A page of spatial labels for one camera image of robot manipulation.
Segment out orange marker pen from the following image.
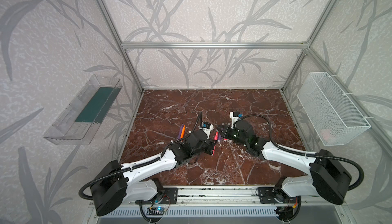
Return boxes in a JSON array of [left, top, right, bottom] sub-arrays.
[[179, 125, 185, 139]]

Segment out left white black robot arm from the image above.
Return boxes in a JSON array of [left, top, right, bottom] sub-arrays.
[[78, 129, 217, 216]]

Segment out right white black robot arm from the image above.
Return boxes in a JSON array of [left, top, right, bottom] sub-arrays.
[[217, 121, 364, 205]]

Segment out green circuit board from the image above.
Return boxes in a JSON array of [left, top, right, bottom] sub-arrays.
[[146, 206, 169, 216]]

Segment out pink object in basket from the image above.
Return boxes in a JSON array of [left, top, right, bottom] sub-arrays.
[[321, 129, 335, 143]]

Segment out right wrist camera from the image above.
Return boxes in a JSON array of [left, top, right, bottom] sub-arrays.
[[229, 111, 243, 129]]

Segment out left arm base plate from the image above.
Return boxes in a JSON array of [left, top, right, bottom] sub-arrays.
[[147, 187, 179, 205]]

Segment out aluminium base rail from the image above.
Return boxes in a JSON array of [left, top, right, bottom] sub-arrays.
[[88, 185, 347, 208]]

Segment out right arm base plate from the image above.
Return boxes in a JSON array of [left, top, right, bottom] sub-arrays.
[[255, 187, 297, 205]]

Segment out white wire mesh basket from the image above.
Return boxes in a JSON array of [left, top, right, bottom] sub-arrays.
[[297, 72, 371, 146]]

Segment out clear plastic wall tray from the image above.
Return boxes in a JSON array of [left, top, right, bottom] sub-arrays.
[[43, 75, 123, 145]]

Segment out aluminium frame crossbar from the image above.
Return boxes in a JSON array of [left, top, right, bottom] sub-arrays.
[[121, 42, 307, 50]]

